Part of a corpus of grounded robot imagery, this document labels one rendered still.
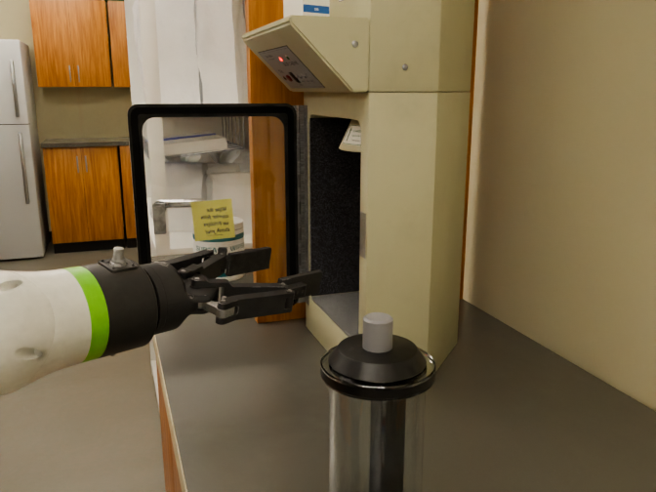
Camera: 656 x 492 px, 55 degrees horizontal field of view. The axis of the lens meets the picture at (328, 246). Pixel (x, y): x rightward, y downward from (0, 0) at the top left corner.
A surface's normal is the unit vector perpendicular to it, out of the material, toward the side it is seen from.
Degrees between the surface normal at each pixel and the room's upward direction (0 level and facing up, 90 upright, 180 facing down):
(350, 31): 90
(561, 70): 90
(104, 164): 90
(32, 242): 90
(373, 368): 54
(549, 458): 0
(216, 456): 0
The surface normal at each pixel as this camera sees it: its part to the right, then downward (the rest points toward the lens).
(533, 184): -0.94, 0.08
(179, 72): -0.11, 0.29
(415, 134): 0.33, 0.23
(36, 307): 0.76, -0.44
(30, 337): 0.88, 0.00
